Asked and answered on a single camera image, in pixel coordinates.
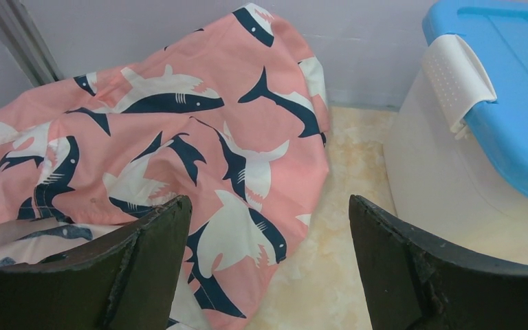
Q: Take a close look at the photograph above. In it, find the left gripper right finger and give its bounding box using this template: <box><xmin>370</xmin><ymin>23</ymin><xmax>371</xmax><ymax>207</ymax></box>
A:
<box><xmin>349</xmin><ymin>195</ymin><xmax>528</xmax><ymax>329</ymax></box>

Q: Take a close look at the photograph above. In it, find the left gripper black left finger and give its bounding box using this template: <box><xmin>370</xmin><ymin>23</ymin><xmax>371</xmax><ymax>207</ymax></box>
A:
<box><xmin>0</xmin><ymin>195</ymin><xmax>193</xmax><ymax>329</ymax></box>

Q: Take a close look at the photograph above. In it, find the white plastic storage bin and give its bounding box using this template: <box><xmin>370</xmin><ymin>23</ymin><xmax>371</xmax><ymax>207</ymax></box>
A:
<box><xmin>384</xmin><ymin>34</ymin><xmax>528</xmax><ymax>264</ymax></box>

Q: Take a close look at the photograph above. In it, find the pink patterned cloth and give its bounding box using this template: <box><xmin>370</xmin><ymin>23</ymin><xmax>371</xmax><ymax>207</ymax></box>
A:
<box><xmin>0</xmin><ymin>3</ymin><xmax>329</xmax><ymax>329</ymax></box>

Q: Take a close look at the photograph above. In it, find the blue plastic bin lid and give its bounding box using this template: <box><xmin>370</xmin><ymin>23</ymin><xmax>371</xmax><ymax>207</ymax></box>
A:
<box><xmin>422</xmin><ymin>1</ymin><xmax>528</xmax><ymax>197</ymax></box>

